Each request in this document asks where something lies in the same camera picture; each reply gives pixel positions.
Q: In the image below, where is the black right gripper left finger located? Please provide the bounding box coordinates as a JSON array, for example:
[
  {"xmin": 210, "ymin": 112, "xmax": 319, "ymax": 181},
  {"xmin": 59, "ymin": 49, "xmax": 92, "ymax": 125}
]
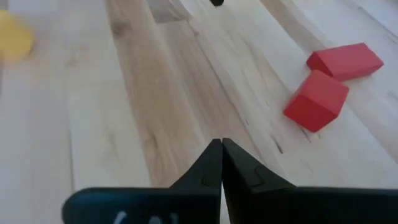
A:
[{"xmin": 61, "ymin": 138, "xmax": 224, "ymax": 224}]

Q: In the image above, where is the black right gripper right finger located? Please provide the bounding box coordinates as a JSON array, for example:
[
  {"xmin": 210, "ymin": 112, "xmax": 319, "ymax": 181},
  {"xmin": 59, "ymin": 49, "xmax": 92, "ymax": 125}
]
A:
[{"xmin": 222, "ymin": 138, "xmax": 398, "ymax": 224}]

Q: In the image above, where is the red cube block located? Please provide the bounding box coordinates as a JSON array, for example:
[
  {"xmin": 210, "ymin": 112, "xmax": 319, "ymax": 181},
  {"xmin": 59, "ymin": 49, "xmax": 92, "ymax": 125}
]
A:
[{"xmin": 283, "ymin": 69, "xmax": 350, "ymax": 134}]

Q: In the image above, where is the red rectangular block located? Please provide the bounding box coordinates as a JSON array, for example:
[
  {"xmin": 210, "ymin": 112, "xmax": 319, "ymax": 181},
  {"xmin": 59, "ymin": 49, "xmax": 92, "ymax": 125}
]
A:
[{"xmin": 306, "ymin": 42, "xmax": 385, "ymax": 82}]

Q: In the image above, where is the short yellow block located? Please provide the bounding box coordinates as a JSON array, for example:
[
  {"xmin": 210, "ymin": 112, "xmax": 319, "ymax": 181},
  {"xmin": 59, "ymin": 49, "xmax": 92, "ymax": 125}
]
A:
[{"xmin": 0, "ymin": 10, "xmax": 35, "ymax": 62}]

